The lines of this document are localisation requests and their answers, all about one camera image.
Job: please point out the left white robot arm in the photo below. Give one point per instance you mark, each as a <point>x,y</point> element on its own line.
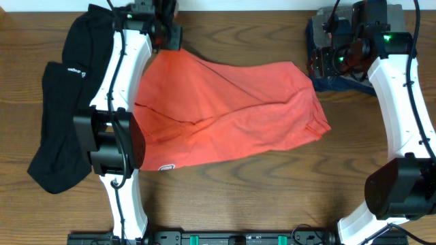
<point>108,133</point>

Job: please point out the folded dark blue jeans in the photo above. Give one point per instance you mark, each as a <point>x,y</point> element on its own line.
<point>338,84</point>

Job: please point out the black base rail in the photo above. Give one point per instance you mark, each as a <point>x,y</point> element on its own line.
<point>302,235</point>

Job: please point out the black t-shirt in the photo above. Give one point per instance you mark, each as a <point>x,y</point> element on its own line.
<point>68,87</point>

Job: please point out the red orange t-shirt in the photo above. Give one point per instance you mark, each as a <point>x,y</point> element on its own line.
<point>193,112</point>

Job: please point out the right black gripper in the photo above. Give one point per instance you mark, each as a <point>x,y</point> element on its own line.
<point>322,63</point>

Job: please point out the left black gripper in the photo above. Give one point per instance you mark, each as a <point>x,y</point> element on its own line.
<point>176,33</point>

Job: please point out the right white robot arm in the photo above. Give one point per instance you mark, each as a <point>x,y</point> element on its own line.
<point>403,189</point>

